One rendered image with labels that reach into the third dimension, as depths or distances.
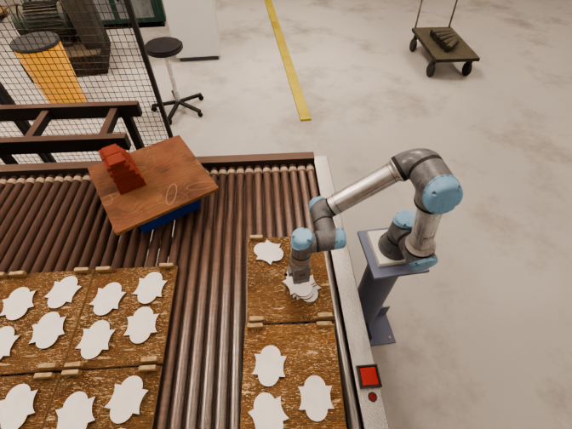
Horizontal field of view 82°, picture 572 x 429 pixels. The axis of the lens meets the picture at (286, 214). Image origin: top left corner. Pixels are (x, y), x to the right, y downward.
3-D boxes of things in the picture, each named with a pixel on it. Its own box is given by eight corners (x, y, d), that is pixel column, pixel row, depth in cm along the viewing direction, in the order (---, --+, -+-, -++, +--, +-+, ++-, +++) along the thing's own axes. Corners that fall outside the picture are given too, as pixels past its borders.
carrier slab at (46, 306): (95, 271, 146) (91, 265, 142) (63, 370, 120) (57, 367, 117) (13, 276, 144) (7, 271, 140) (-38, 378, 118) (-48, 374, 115)
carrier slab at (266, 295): (321, 237, 158) (322, 235, 157) (334, 320, 133) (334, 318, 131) (248, 240, 157) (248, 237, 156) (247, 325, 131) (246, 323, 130)
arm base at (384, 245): (401, 231, 164) (408, 220, 156) (414, 258, 155) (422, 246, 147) (373, 236, 161) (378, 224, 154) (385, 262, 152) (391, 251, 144)
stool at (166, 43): (198, 89, 410) (185, 26, 353) (213, 115, 377) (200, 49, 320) (148, 101, 393) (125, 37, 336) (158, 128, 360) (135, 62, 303)
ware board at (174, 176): (180, 137, 189) (179, 134, 188) (219, 190, 163) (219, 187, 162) (88, 170, 171) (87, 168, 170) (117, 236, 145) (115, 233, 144)
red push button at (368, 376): (374, 367, 122) (374, 366, 121) (378, 385, 118) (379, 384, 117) (358, 368, 122) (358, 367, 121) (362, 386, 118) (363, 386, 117)
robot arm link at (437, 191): (421, 241, 146) (447, 151, 103) (437, 271, 137) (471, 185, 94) (395, 248, 147) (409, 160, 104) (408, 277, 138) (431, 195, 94)
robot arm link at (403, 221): (407, 223, 155) (417, 204, 144) (419, 247, 147) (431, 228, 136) (382, 225, 153) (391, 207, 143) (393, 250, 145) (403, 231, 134)
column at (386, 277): (377, 289, 241) (414, 215, 174) (395, 342, 218) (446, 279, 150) (326, 297, 237) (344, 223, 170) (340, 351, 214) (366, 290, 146)
